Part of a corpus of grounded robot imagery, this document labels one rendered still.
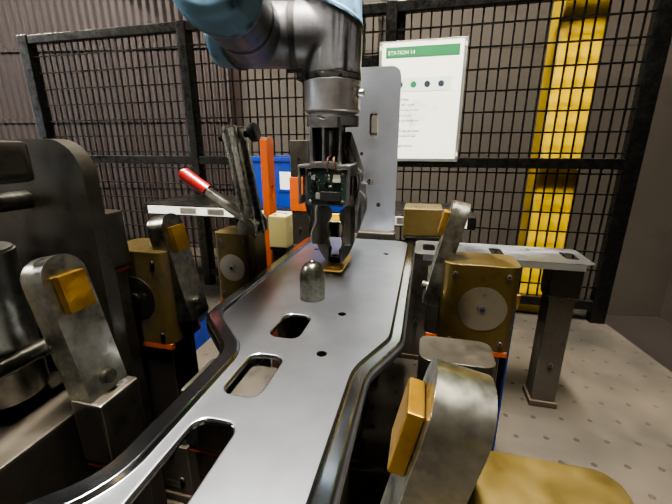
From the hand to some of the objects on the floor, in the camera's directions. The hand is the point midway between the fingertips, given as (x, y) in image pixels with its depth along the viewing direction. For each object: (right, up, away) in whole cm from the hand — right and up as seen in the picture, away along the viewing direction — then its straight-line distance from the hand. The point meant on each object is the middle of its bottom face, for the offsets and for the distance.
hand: (336, 252), depth 57 cm
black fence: (-16, -81, +88) cm, 120 cm away
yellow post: (+62, -84, +76) cm, 129 cm away
